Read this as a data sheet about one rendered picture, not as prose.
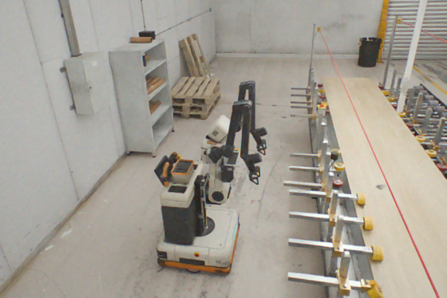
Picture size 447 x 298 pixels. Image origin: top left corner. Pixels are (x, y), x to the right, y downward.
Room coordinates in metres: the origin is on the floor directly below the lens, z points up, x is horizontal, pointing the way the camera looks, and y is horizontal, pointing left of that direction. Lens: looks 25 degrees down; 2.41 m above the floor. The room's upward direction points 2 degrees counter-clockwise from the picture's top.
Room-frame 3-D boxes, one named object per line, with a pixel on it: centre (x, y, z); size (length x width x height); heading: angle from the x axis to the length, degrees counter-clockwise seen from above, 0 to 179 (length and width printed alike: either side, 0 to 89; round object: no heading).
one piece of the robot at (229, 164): (2.33, -0.04, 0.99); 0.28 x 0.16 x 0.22; 168
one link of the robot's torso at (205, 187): (2.41, 0.06, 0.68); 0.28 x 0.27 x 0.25; 168
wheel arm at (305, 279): (1.20, -0.50, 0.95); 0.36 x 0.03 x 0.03; 78
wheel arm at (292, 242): (1.43, -0.62, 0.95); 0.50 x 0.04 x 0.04; 78
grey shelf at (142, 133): (4.66, 1.12, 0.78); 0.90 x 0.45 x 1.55; 168
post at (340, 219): (1.46, -0.66, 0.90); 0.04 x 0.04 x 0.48; 78
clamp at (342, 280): (1.19, -0.60, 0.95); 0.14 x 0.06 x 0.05; 168
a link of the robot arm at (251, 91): (2.50, -0.25, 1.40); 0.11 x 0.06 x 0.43; 168
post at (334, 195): (1.70, -0.71, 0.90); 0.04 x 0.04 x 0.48; 78
